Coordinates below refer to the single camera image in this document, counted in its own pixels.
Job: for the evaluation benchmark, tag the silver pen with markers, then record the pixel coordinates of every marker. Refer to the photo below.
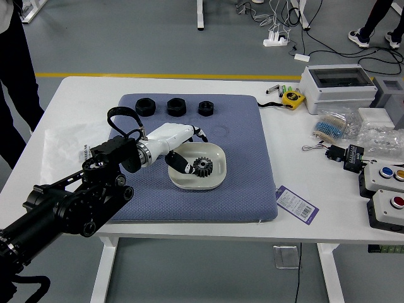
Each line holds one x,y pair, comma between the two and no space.
273,89

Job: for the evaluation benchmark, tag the bag of blue resistors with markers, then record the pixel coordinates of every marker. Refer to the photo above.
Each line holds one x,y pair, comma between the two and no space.
331,126

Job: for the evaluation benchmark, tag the person with white shoes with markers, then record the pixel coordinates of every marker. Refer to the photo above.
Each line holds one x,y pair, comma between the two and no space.
375,15

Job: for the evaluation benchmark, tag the white power strip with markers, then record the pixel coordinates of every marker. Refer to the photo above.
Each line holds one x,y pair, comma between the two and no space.
274,41

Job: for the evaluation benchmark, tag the clear plastic bag of parts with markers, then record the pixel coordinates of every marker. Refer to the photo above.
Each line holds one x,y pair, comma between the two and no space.
382,140

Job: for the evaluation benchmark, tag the big black hex nut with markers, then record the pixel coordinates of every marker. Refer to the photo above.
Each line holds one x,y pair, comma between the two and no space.
172,110
140,110

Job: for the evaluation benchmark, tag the white flat box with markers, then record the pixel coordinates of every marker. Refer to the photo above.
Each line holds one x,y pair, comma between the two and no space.
375,116

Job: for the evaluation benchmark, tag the button box blue and yellow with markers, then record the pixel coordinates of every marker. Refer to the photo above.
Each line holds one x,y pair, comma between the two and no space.
378,183

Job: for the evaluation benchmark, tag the white desk foot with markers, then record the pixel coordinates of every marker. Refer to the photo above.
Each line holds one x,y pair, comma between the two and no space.
33,11

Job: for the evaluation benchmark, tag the small black hex nut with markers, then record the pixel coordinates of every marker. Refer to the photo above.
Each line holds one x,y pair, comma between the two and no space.
202,112

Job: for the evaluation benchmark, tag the grey enclosure with clear lid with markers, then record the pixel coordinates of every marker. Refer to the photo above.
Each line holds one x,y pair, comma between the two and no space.
334,94

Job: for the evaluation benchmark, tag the big black gear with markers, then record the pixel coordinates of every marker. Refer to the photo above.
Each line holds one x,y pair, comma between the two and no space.
205,172

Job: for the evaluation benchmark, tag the white power adapter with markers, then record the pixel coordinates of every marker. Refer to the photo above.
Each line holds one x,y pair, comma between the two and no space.
302,57

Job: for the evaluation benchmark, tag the white desk leg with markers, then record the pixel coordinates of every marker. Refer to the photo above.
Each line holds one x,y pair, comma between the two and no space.
304,15
200,15

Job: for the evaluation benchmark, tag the white plastic bag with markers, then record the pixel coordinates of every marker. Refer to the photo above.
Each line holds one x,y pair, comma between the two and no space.
66,148

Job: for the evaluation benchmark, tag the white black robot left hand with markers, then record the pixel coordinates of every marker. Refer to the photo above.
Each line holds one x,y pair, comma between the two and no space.
170,134

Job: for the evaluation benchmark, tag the button box with red button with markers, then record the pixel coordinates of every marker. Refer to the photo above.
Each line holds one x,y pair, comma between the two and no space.
385,211

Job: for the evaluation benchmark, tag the small grey plastic box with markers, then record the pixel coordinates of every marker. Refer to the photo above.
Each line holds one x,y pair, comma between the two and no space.
394,104

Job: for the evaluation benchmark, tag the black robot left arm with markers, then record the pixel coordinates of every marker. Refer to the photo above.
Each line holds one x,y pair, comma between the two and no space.
63,208

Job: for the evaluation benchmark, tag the white table leg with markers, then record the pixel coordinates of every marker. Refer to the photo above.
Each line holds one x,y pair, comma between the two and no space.
331,274
104,271

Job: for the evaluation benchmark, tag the purple and white tag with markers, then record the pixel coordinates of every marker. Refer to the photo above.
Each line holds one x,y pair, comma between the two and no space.
296,205

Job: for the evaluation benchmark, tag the black electronic module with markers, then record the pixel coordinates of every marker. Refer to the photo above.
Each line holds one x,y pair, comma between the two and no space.
353,159

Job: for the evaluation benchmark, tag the clear plastic holder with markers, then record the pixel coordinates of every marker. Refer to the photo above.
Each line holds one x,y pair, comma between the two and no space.
285,257

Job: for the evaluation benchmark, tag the white square dish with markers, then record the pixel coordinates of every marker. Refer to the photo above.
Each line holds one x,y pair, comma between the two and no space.
217,161

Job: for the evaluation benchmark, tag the blue-grey cushion mat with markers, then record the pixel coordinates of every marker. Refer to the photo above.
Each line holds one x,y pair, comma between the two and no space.
221,132

